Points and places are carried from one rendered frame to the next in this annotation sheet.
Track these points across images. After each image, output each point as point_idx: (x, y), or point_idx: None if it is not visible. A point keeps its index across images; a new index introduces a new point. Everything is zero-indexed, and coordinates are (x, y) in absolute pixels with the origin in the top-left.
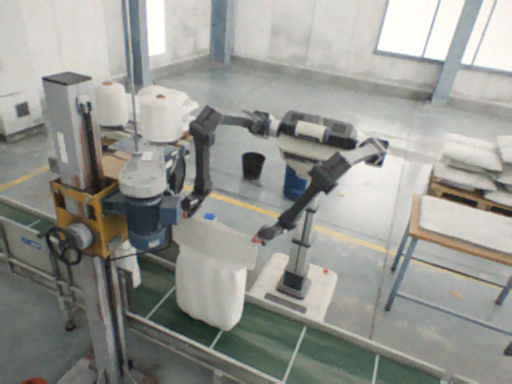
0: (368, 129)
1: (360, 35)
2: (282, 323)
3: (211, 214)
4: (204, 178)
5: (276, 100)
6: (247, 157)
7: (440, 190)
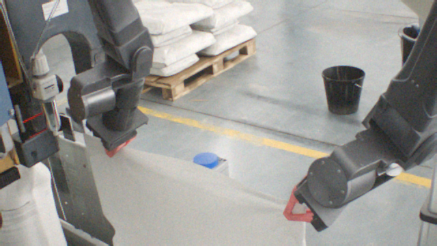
0: None
1: None
2: None
3: (211, 155)
4: (110, 10)
5: (379, 2)
6: (333, 76)
7: None
